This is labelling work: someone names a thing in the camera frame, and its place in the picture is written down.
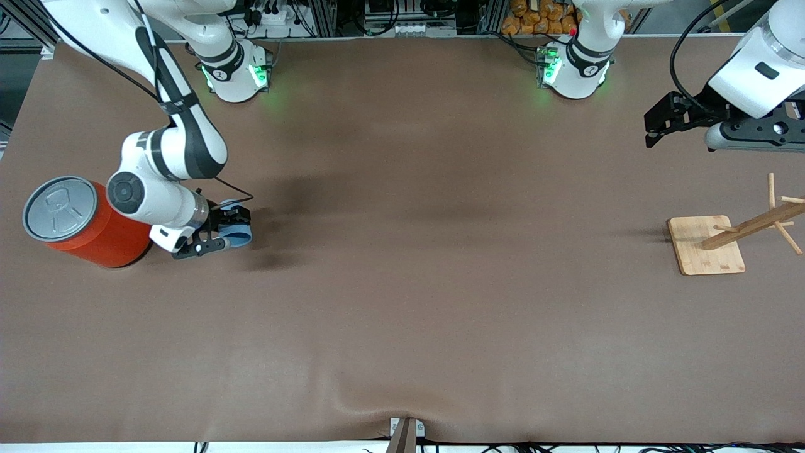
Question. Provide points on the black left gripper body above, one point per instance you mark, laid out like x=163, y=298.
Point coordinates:
x=709, y=104

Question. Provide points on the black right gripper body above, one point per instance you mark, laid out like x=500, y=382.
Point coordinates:
x=219, y=218

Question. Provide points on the light blue plastic cup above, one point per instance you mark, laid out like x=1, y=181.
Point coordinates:
x=242, y=239

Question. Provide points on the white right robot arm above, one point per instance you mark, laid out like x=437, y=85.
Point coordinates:
x=188, y=145

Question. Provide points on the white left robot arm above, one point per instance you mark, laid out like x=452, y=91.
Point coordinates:
x=582, y=69

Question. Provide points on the bamboo cup rack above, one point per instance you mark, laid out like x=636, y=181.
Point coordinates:
x=707, y=248

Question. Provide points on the orange can-shaped container, grey lid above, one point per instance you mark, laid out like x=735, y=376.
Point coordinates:
x=107, y=242

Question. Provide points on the bag of orange snacks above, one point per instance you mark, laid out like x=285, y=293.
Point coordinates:
x=534, y=19

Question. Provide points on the brown table mat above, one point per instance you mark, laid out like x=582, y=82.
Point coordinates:
x=402, y=283

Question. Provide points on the white power strip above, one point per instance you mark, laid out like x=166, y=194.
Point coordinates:
x=421, y=29

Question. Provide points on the grey metal table clamp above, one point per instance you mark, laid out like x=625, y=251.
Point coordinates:
x=405, y=434

